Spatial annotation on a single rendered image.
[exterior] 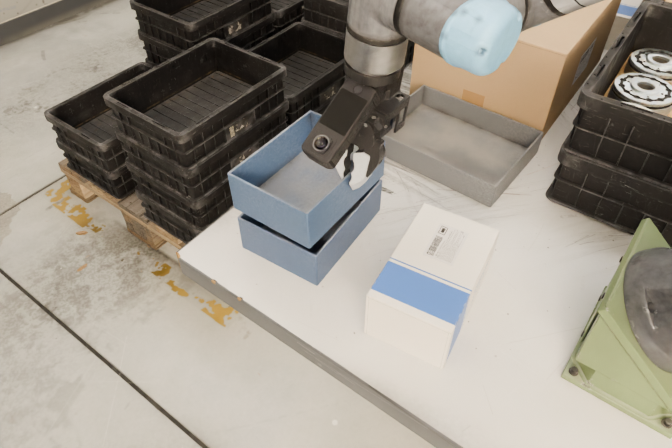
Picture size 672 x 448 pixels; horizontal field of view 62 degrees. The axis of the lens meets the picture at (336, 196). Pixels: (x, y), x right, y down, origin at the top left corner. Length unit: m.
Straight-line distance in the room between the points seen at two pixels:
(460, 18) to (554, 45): 0.55
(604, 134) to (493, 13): 0.44
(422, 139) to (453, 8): 0.59
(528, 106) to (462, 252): 0.43
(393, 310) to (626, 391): 0.30
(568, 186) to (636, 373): 0.37
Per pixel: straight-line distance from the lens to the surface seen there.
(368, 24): 0.64
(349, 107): 0.69
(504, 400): 0.80
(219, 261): 0.92
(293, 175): 0.91
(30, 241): 2.13
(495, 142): 1.16
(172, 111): 1.65
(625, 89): 1.11
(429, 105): 1.23
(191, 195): 1.51
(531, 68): 1.12
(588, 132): 0.97
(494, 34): 0.56
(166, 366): 1.67
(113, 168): 1.85
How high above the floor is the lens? 1.39
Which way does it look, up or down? 43 degrees down
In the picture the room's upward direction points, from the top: straight up
